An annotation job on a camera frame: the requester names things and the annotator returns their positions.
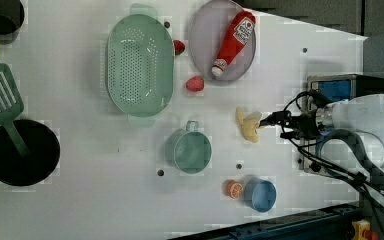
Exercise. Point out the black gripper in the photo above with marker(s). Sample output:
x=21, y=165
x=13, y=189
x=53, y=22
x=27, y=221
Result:
x=301, y=127

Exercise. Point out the yellow plush banana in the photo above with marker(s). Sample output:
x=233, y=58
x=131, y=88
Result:
x=249, y=124

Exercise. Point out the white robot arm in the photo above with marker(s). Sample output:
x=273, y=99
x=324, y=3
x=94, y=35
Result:
x=364, y=149

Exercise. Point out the green mug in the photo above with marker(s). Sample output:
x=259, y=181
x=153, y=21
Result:
x=188, y=149

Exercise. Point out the blue cup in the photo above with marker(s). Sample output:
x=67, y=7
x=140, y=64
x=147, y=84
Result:
x=260, y=195

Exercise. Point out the orange slice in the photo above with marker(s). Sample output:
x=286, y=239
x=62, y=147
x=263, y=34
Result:
x=234, y=189

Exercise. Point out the large red strawberry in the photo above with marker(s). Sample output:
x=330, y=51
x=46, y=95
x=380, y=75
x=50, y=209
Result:
x=195, y=84

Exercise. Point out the red ketchup bottle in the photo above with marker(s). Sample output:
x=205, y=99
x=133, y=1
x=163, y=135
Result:
x=235, y=39

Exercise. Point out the lilac round plate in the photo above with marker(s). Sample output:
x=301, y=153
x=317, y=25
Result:
x=206, y=34

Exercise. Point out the small red strawberry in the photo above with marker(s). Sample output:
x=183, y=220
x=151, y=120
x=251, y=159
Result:
x=179, y=47

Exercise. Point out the green perforated colander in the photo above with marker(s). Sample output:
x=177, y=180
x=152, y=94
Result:
x=140, y=65

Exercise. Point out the green slotted spatula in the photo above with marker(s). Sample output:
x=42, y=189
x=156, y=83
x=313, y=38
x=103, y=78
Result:
x=11, y=106

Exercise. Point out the black frying pan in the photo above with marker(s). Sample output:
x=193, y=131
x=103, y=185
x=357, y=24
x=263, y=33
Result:
x=42, y=160

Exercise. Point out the black cylindrical pot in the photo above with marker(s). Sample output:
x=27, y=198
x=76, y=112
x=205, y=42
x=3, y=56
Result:
x=12, y=16

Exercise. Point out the blue metal frame rail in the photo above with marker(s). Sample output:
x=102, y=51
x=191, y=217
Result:
x=330, y=223

